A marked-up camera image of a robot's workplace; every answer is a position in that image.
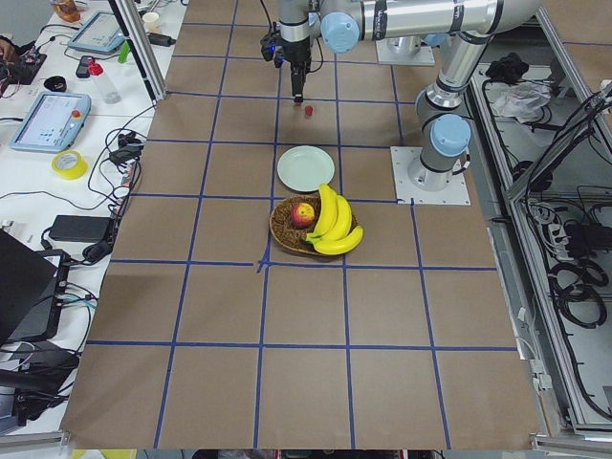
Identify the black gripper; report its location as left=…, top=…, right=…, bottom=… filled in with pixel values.
left=260, top=21, right=312, bottom=104

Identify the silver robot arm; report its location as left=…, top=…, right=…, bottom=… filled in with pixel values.
left=260, top=0, right=541, bottom=192

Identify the light green plate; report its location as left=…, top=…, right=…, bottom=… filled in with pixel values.
left=276, top=145, right=336, bottom=192

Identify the red apple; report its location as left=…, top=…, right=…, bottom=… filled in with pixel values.
left=290, top=202, right=316, bottom=229

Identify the wicker basket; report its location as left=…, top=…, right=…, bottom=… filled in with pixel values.
left=270, top=196, right=357, bottom=256

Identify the yellow banana bunch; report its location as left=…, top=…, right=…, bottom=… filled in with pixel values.
left=304, top=184, right=364, bottom=256

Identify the green marker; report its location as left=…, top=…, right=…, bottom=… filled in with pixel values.
left=118, top=40, right=131, bottom=64

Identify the clear plastic bottle red cap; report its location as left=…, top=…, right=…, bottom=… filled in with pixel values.
left=88, top=57, right=121, bottom=104

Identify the far teach pendant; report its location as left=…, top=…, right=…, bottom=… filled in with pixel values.
left=67, top=11, right=125, bottom=55

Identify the teach pendant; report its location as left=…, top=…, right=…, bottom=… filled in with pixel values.
left=67, top=11, right=125, bottom=55
left=10, top=92, right=92, bottom=153

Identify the black phone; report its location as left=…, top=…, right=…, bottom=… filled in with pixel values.
left=76, top=55, right=95, bottom=79

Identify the yellow tape roll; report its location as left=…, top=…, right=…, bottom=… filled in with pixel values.
left=52, top=150, right=88, bottom=181

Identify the black small bowl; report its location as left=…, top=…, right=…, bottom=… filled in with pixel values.
left=43, top=76, right=67, bottom=93

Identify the near teach pendant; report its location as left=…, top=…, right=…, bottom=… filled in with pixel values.
left=10, top=92, right=92, bottom=153

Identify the black power brick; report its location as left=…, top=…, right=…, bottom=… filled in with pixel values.
left=49, top=215, right=112, bottom=243

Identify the black laptop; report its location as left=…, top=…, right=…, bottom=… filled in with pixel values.
left=1, top=231, right=69, bottom=343

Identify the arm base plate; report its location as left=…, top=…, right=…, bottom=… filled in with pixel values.
left=390, top=146, right=470, bottom=206

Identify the aluminium frame post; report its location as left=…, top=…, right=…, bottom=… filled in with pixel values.
left=108, top=0, right=166, bottom=102

